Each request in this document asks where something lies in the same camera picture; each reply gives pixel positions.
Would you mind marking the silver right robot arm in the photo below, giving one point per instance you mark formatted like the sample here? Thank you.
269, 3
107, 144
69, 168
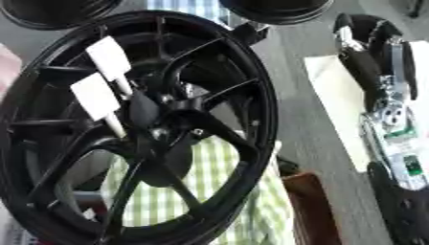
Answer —
399, 159

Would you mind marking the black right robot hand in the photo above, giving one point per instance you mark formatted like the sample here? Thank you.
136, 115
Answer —
366, 68

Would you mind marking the black round rim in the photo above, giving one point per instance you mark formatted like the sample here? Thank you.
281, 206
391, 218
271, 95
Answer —
56, 11
276, 9

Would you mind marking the brown wooden box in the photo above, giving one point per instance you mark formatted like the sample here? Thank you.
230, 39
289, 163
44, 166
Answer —
310, 210

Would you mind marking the black spoked wheel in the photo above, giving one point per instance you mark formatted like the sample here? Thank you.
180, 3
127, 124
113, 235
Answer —
254, 105

